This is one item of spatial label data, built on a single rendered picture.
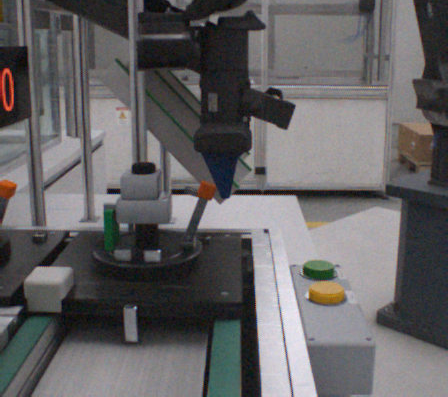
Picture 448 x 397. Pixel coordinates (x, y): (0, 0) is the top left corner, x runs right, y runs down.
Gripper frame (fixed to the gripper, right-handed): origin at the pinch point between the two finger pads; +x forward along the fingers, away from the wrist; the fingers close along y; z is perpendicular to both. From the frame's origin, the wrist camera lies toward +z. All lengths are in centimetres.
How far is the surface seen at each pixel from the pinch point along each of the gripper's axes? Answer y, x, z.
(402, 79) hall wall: 843, 44, 249
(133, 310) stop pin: -13.3, 12.3, -9.6
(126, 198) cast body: -2.2, 2.9, -11.9
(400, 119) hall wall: 843, 105, 249
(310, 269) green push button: -2.9, 11.7, 10.3
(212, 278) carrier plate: -5.6, 11.7, -1.5
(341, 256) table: 31.7, 23.1, 20.2
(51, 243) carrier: 5.6, 11.5, -24.4
